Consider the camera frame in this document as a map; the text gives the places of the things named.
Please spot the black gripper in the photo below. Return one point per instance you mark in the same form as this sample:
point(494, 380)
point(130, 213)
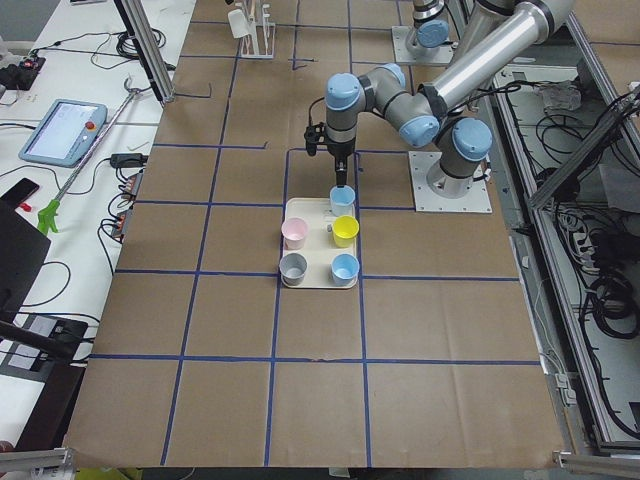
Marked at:
point(340, 150)

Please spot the light blue cup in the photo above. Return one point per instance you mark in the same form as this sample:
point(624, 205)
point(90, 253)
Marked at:
point(342, 199)
point(345, 269)

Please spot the white ikea cup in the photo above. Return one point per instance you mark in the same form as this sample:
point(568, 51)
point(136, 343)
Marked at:
point(238, 23)

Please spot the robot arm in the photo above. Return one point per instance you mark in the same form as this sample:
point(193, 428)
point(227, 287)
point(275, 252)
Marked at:
point(430, 27)
point(496, 33)

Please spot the yellow cup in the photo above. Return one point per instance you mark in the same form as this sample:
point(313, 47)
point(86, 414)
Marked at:
point(345, 229)

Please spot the pink cup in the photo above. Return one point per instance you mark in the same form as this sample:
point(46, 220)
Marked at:
point(294, 231)

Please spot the grey cup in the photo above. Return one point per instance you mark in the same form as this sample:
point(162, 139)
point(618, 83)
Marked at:
point(293, 268)

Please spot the cream plastic tray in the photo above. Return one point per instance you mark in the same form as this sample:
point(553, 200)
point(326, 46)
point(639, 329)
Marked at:
point(319, 249)

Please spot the black power adapter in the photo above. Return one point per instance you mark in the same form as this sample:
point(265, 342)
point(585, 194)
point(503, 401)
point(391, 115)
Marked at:
point(127, 160)

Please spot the teach pendant tablet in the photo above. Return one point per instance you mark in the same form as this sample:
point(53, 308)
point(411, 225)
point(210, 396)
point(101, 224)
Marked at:
point(65, 134)

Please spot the black smartphone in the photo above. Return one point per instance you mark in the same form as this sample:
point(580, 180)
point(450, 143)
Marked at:
point(19, 192)

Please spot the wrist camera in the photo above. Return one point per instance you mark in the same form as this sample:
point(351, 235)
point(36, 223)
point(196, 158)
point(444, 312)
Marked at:
point(314, 137)

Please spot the white wire cup rack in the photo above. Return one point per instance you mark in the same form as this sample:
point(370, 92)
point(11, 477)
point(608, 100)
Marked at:
point(260, 44)

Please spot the aluminium frame post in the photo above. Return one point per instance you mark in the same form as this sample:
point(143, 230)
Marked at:
point(138, 27)

